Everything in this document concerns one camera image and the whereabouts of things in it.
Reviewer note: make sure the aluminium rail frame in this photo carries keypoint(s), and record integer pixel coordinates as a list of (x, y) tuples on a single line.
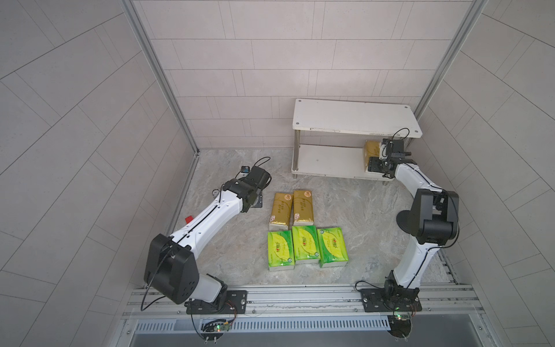
[(345, 299)]

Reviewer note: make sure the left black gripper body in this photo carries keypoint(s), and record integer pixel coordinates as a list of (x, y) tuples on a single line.
[(253, 194)]

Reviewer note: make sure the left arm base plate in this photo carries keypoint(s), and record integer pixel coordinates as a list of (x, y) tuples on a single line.
[(229, 302)]

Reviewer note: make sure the left circuit board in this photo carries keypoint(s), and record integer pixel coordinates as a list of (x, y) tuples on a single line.
[(214, 330)]

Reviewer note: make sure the white two-tier shelf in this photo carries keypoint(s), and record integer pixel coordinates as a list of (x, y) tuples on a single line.
[(371, 120)]

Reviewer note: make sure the green tissue pack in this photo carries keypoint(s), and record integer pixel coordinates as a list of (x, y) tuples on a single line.
[(332, 248), (280, 250), (305, 244)]

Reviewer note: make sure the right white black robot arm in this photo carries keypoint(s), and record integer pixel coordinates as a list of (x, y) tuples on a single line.
[(432, 221)]

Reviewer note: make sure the circuit board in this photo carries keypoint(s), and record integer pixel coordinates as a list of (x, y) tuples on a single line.
[(214, 330), (400, 326)]

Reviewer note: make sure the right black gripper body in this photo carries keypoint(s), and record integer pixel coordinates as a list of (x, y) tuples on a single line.
[(381, 165)]

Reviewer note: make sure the gold tissue pack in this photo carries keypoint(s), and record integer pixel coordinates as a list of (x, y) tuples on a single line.
[(303, 211), (281, 212), (371, 150)]

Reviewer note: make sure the sparkly tube on black stand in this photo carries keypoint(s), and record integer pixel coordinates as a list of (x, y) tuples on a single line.
[(403, 221)]

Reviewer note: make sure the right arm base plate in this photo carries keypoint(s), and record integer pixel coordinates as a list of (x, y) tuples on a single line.
[(373, 300)]

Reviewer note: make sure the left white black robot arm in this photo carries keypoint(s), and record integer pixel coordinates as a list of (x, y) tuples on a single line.
[(171, 266)]

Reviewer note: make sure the right circuit board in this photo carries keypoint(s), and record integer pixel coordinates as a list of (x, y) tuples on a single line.
[(400, 326)]

